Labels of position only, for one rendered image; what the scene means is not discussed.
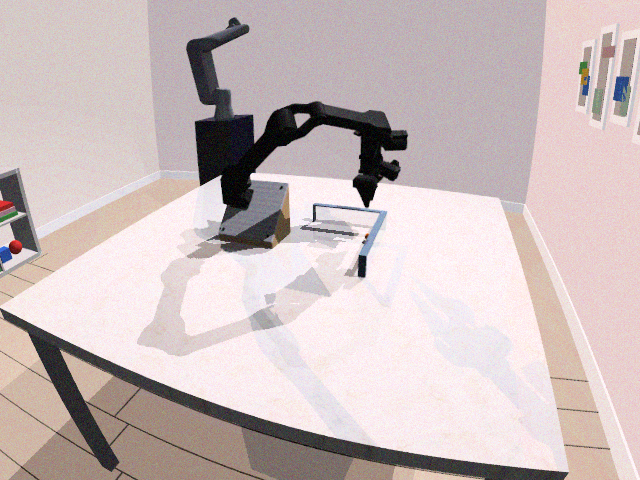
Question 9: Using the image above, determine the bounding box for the clear low l-shaped wall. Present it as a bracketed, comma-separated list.
[314, 206, 388, 272]

